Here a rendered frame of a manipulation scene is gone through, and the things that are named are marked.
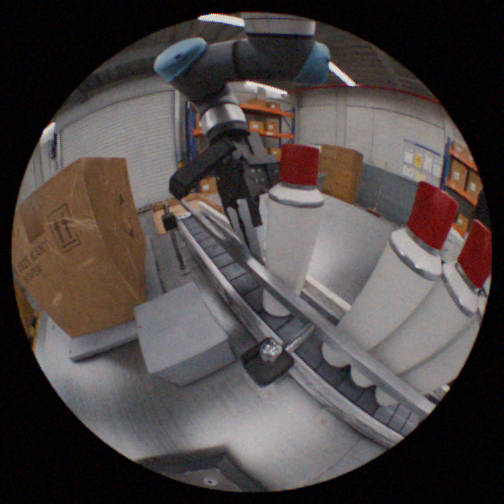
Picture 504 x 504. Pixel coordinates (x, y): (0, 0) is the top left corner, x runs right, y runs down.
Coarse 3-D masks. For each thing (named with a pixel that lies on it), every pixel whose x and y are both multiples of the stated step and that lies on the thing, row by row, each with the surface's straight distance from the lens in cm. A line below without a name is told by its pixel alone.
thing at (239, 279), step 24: (216, 264) 31; (264, 264) 31; (240, 288) 26; (264, 312) 23; (288, 336) 22; (312, 336) 23; (312, 360) 22; (336, 384) 22; (360, 408) 26; (384, 408) 26; (408, 432) 32
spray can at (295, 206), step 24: (288, 144) 13; (288, 168) 13; (312, 168) 13; (288, 192) 13; (312, 192) 14; (288, 216) 13; (312, 216) 13; (288, 240) 14; (312, 240) 15; (288, 264) 16; (288, 312) 22
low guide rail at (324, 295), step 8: (208, 208) 48; (216, 216) 43; (224, 216) 41; (224, 224) 40; (232, 232) 37; (264, 248) 28; (264, 256) 29; (312, 280) 24; (304, 288) 25; (312, 288) 24; (320, 288) 23; (320, 296) 24; (328, 296) 23; (336, 296) 23; (328, 304) 24; (336, 304) 23; (344, 304) 23; (336, 312) 24; (344, 312) 23; (440, 392) 34
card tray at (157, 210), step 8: (168, 200) 86; (192, 200) 89; (200, 200) 86; (208, 200) 74; (152, 208) 86; (160, 208) 87; (176, 208) 82; (200, 208) 74; (216, 208) 67; (160, 216) 77; (160, 224) 68; (160, 232) 61; (168, 232) 59
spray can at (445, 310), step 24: (480, 240) 13; (456, 264) 14; (480, 264) 13; (432, 288) 14; (456, 288) 13; (480, 288) 14; (432, 312) 14; (456, 312) 13; (408, 336) 15; (432, 336) 14; (384, 360) 18; (408, 360) 16; (360, 384) 23
